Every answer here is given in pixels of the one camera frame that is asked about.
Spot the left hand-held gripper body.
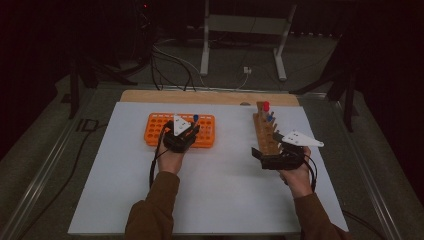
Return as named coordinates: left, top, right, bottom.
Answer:
left=162, top=114, right=196, bottom=154

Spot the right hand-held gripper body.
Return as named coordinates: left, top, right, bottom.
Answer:
left=261, top=129, right=325, bottom=170

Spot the wooden test tube rack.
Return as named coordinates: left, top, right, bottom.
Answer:
left=252, top=101, right=284, bottom=157

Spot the orange plastic tube rack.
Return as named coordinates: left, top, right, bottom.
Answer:
left=143, top=112, right=216, bottom=149

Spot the person's left hand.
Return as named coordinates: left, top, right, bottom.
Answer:
left=156, top=145, right=187, bottom=175

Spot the person's right hand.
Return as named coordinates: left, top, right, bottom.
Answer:
left=278, top=146, right=317, bottom=200

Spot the white table sheet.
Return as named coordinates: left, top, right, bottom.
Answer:
left=67, top=100, right=349, bottom=236

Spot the black tripod stand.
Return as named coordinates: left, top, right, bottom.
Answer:
left=68, top=54, right=138, bottom=120
left=289, top=33, right=361, bottom=133

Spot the grey metal stand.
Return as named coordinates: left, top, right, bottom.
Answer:
left=199, top=0, right=298, bottom=82

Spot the dark equipment with red light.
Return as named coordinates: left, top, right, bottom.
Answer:
left=131, top=0, right=158, bottom=68

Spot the right hand-held gripper cable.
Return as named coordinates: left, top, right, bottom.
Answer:
left=301, top=153, right=319, bottom=194

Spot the hand-held gripper cable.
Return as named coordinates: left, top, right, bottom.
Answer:
left=148, top=128, right=168, bottom=189
left=301, top=153, right=319, bottom=194

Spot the left hand-held gripper cable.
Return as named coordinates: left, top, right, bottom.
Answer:
left=148, top=128, right=168, bottom=189

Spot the black floor cable bundle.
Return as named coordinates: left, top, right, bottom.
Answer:
left=149, top=39, right=201, bottom=93

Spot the white cable with plug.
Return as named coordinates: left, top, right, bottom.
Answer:
left=234, top=65, right=253, bottom=91

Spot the long black floor cable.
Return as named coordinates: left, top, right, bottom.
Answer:
left=16, top=123, right=109, bottom=240

